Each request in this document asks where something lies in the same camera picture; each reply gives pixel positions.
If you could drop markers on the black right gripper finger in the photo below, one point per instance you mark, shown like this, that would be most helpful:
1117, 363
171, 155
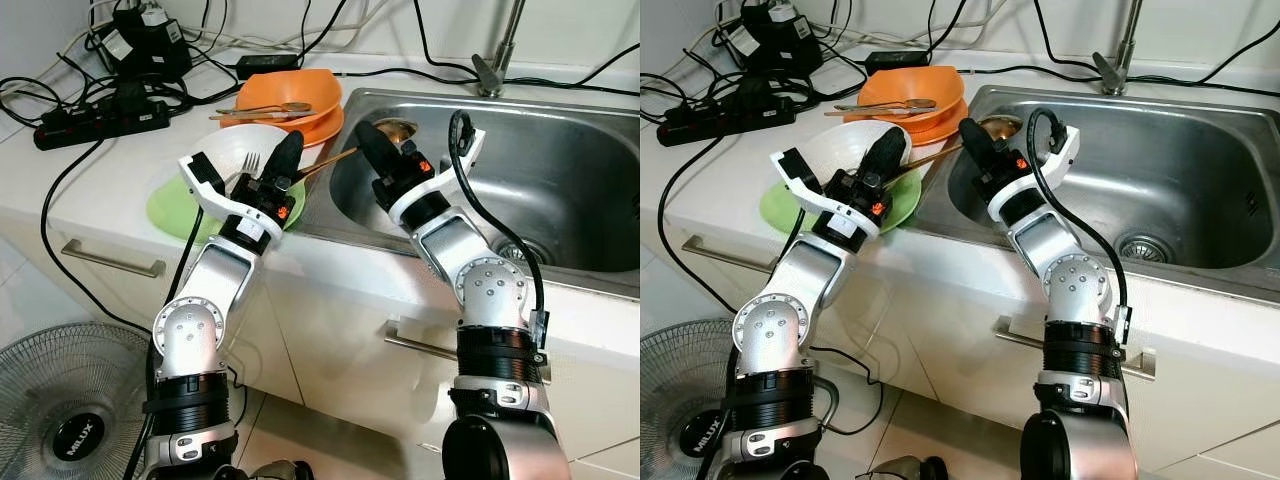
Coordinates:
378, 152
980, 148

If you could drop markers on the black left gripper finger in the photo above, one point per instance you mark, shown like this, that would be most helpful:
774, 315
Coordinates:
885, 158
284, 160

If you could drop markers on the white ceramic bowl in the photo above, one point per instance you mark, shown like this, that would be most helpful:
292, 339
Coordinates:
235, 148
838, 145

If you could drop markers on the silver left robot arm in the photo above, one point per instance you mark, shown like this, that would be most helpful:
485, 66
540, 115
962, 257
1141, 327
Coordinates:
800, 285
215, 285

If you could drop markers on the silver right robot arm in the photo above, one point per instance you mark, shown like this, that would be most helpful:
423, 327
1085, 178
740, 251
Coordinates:
1075, 290
480, 290

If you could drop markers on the orange plate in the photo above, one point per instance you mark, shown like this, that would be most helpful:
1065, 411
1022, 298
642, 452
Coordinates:
325, 136
950, 127

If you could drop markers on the orange bowl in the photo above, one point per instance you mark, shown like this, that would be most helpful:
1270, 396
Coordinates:
300, 88
920, 85

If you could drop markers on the green plate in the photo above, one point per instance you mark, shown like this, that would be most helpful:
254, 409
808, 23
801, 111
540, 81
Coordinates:
778, 210
170, 215

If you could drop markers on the small flat black adapter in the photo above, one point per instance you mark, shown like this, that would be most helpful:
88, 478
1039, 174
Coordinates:
897, 61
268, 66

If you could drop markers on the metal faucet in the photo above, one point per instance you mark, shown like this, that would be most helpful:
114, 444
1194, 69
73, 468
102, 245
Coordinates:
1112, 75
490, 78

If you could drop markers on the metal sink drain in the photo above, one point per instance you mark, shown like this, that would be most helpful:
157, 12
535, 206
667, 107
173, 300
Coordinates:
1145, 250
515, 255

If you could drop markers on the black plug in strip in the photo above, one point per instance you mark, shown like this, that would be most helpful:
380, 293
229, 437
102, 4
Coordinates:
755, 94
130, 97

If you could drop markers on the stainless steel sink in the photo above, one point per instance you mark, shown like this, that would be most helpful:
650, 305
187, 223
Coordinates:
1190, 170
570, 170

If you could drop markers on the large black power adapter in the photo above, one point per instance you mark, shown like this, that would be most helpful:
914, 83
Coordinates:
778, 40
150, 45

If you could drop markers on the black power strip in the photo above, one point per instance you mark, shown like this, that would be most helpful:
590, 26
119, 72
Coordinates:
90, 125
715, 122

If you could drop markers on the dark robot foot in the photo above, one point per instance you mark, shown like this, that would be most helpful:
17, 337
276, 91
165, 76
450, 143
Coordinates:
905, 468
280, 470

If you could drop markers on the grey floor fan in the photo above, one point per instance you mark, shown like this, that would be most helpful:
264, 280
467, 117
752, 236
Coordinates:
70, 420
690, 420

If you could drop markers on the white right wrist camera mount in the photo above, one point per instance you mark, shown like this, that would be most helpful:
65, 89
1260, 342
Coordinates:
425, 198
1022, 195

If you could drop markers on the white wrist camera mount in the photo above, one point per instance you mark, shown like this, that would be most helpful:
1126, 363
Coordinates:
815, 205
425, 198
1022, 195
225, 205

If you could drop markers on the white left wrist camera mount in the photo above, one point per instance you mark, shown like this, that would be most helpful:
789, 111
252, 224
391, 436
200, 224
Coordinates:
225, 205
815, 205

